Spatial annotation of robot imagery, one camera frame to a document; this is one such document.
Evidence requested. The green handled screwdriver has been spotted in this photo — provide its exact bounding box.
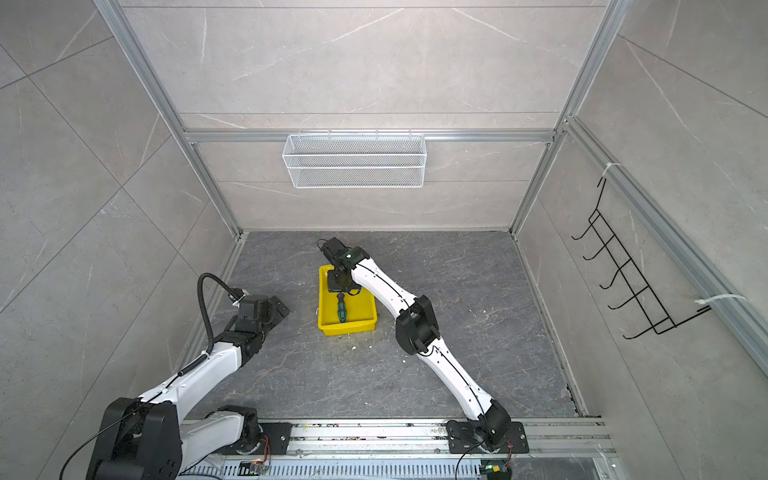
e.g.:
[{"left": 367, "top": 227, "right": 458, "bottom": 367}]
[{"left": 337, "top": 292, "right": 348, "bottom": 323}]

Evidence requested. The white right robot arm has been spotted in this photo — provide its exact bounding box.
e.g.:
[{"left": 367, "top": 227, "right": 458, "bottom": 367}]
[{"left": 317, "top": 237, "right": 512, "bottom": 452}]

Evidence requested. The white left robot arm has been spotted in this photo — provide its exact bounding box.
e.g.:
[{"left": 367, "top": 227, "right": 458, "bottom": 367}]
[{"left": 86, "top": 295, "right": 290, "bottom": 479}]

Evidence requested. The yellow plastic bin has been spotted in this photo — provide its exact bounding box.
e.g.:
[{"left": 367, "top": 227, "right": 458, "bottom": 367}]
[{"left": 317, "top": 265, "right": 378, "bottom": 336}]

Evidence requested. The white zip tie upper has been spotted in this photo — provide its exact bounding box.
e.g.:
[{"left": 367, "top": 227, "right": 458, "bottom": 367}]
[{"left": 601, "top": 162, "right": 622, "bottom": 179}]

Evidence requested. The white zip tie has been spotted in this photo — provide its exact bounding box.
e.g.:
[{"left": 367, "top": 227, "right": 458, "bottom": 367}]
[
  {"left": 601, "top": 162, "right": 622, "bottom": 179},
  {"left": 694, "top": 293, "right": 747, "bottom": 306}
]

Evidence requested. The white zip tie lower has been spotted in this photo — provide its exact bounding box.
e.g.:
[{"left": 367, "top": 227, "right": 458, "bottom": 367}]
[{"left": 694, "top": 293, "right": 747, "bottom": 306}]

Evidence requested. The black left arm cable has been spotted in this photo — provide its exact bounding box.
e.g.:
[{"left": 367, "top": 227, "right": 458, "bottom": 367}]
[{"left": 197, "top": 272, "right": 245, "bottom": 355}]

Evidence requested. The white wire mesh basket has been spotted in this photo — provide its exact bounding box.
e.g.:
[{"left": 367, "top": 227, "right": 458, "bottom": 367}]
[{"left": 282, "top": 133, "right": 428, "bottom": 189}]

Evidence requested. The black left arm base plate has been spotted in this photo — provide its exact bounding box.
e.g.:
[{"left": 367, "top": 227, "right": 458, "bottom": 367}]
[{"left": 215, "top": 422, "right": 292, "bottom": 456}]

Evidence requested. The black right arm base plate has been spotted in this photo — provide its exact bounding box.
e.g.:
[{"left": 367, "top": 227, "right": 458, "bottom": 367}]
[{"left": 445, "top": 420, "right": 530, "bottom": 455}]

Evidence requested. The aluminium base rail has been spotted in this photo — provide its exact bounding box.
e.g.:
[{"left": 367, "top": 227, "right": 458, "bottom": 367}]
[{"left": 180, "top": 418, "right": 627, "bottom": 479}]

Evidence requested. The black wire hook rack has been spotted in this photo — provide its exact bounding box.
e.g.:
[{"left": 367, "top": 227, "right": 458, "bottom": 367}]
[{"left": 571, "top": 178, "right": 712, "bottom": 340}]

